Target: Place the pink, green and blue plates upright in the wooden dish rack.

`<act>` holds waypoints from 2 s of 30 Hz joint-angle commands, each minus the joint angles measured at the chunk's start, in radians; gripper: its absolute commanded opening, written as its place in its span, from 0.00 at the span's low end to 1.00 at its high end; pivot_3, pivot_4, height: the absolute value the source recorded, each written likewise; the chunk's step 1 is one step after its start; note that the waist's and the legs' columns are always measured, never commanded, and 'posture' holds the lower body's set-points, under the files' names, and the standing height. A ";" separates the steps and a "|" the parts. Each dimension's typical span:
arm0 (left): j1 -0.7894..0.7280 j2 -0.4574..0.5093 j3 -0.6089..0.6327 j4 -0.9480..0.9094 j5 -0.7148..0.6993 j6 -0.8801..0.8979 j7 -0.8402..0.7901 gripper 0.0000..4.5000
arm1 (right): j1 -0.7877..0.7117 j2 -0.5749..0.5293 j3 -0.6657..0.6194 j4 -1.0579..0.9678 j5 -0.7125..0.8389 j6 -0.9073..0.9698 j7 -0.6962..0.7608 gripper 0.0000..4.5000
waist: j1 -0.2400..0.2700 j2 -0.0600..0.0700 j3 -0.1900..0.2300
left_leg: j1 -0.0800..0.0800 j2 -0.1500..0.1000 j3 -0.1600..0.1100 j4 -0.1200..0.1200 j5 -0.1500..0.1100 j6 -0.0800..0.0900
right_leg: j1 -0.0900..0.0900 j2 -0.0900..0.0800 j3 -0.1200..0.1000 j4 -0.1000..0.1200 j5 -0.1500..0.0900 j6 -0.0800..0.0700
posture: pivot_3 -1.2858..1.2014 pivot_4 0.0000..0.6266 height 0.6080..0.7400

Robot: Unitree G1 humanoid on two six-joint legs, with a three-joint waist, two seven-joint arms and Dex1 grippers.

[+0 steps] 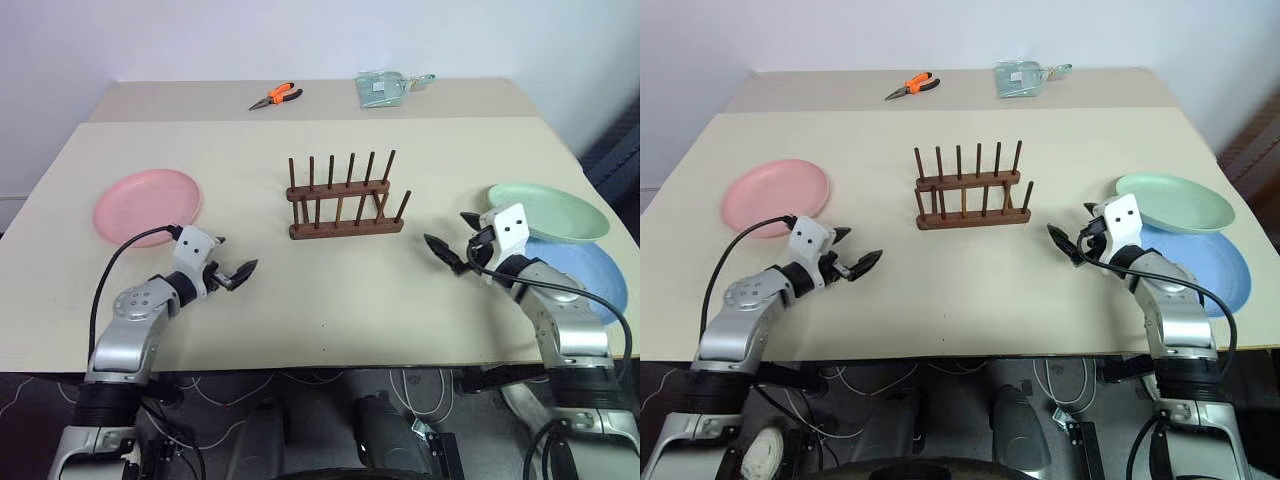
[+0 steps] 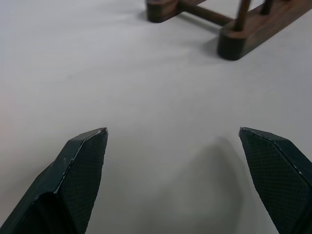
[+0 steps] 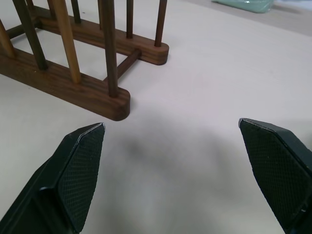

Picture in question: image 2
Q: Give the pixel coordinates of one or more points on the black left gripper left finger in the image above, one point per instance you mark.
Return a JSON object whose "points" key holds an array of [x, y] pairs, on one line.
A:
{"points": [[73, 180]]}

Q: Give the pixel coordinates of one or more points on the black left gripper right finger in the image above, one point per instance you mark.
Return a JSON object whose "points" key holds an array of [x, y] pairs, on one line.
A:
{"points": [[280, 175]]}

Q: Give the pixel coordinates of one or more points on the dark wooden rack stand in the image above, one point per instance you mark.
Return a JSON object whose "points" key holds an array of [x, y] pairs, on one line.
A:
{"points": [[246, 31]]}

